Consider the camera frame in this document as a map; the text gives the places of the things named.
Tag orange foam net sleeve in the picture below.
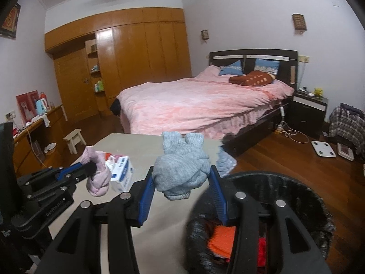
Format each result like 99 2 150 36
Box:
207 224 237 260

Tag pink sock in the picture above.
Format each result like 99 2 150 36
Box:
80 146 112 197

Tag dark wooden bed frame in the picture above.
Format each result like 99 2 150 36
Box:
209 49 298 157

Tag wooden wardrobe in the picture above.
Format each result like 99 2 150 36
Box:
44 8 192 120

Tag white floor cable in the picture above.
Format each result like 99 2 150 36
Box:
281 121 310 144

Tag bed with pink cover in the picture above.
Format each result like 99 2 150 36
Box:
117 66 295 146

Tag light blue lace cloth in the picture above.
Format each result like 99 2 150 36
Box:
217 145 238 177

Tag grey sock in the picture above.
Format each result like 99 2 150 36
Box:
152 131 210 201

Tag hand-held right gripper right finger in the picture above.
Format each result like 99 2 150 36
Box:
209 165 333 274

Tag white scale with brown panel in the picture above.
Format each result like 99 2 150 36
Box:
337 143 355 161

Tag white and blue tissue box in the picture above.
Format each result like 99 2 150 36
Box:
105 155 135 193

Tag black lined trash bin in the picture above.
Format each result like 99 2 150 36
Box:
185 171 337 274

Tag small wooden stool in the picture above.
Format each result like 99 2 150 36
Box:
63 129 86 155

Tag black cloth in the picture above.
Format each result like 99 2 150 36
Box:
110 98 122 116

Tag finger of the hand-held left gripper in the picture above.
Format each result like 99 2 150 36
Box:
16 163 97 189
27 176 86 203

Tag framed wall picture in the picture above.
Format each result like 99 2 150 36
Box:
0 3 22 38

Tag light blue kettle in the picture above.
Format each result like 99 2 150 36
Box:
35 98 49 115

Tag brown dotted pillow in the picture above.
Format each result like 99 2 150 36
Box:
229 70 276 87

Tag plaid cloth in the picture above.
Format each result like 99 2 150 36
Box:
328 106 365 156

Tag dark garment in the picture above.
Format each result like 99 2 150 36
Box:
341 103 365 117

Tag dark nightstand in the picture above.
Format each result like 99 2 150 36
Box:
293 90 329 139

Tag white bathroom scale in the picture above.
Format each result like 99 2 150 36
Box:
311 140 335 158

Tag black flat screen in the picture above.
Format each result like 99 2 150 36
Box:
0 122 18 223

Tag wooden desk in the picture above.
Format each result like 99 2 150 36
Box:
11 105 67 177

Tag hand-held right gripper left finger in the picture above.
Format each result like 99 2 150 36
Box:
37 166 156 274

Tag large wall lamp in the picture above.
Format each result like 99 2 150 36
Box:
292 14 308 32

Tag wooden door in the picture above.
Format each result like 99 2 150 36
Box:
54 54 96 122

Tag blue pillow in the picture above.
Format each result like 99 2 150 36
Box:
218 60 243 76
254 58 280 76

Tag red photo frame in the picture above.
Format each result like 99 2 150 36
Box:
27 91 39 115
16 94 29 122

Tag grey tablecloth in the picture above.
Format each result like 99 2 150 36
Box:
48 133 226 274

